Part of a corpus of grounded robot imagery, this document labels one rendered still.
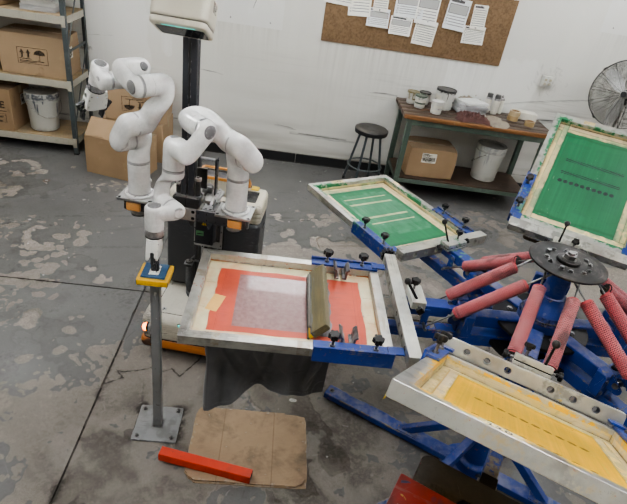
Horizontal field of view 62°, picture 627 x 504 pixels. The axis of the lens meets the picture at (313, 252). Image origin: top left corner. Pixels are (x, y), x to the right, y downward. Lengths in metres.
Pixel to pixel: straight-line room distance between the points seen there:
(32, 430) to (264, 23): 4.10
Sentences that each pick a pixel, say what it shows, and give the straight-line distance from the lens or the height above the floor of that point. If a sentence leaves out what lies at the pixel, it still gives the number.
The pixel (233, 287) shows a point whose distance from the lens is 2.21.
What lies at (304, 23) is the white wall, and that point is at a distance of 5.56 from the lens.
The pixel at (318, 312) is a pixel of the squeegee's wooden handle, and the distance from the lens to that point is 2.04.
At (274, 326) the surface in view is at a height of 0.96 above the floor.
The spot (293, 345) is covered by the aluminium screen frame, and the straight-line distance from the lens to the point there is 1.91.
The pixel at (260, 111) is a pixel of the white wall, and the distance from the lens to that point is 5.78.
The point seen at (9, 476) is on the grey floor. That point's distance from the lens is 2.89.
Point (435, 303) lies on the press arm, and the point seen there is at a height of 1.04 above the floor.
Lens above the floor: 2.27
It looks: 32 degrees down
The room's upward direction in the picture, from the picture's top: 10 degrees clockwise
